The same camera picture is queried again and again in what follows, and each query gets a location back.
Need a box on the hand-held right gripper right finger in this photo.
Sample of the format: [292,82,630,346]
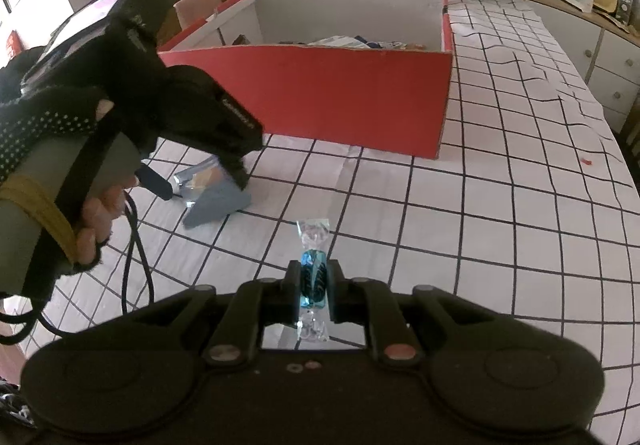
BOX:
[327,260,481,367]

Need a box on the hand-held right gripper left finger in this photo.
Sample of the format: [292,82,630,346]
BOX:
[145,261,304,368]

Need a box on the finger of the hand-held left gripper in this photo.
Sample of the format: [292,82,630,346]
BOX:
[135,165,174,201]
[219,152,252,192]

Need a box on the blue candy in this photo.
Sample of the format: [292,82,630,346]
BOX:
[295,218,332,344]

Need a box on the grey-blue snack packet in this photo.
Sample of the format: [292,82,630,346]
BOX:
[172,160,252,229]

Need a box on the red cardboard box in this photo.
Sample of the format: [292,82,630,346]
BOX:
[157,0,456,160]

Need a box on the white and blue snack packet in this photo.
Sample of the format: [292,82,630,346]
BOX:
[307,34,407,51]

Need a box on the person's left hand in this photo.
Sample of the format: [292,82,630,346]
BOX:
[0,86,142,271]

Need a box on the pink cloth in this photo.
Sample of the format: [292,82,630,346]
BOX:
[174,0,221,27]

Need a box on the white checked tablecloth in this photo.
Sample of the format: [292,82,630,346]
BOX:
[30,0,640,374]

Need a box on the wooden slatted chair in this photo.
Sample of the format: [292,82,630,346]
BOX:
[616,112,640,167]

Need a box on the white sideboard cabinet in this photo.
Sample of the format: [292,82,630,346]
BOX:
[520,0,640,127]

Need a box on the black cable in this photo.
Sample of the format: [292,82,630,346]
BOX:
[0,188,156,347]

